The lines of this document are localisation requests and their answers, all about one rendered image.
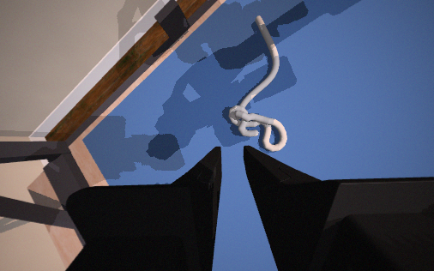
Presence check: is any blue work mat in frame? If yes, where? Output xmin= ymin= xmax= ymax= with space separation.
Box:
xmin=82 ymin=0 xmax=434 ymax=271

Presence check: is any white rope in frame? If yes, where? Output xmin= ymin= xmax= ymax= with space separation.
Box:
xmin=228 ymin=16 xmax=287 ymax=152

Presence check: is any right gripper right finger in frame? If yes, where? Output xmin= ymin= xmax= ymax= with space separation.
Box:
xmin=244 ymin=146 xmax=434 ymax=271

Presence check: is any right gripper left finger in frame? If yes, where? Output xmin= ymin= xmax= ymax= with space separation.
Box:
xmin=66 ymin=147 xmax=222 ymax=271

